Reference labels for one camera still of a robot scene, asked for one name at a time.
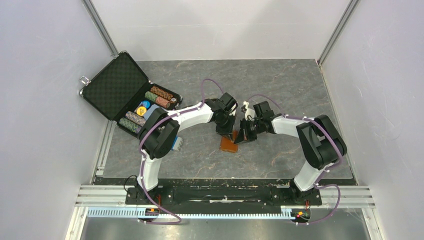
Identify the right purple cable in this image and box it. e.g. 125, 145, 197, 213
246, 94, 345, 226

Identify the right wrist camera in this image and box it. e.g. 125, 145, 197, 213
240, 101, 256, 121

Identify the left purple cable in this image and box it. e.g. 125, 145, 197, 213
138, 78, 226, 225

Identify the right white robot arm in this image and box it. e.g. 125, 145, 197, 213
234, 101, 347, 204

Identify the brown leather card holder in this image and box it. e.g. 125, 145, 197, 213
219, 130, 238, 153

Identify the white slotted cable duct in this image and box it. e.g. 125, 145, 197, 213
86, 206, 305, 220

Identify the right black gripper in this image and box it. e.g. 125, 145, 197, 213
234, 117, 264, 144

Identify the purple cable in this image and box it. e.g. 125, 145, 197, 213
246, 94, 345, 226
138, 78, 226, 225

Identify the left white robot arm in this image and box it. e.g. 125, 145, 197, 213
137, 92, 238, 204

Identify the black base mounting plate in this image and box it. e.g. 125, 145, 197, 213
123, 178, 322, 207

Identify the black aluminium poker chip case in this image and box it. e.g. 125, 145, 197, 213
79, 51, 183, 137

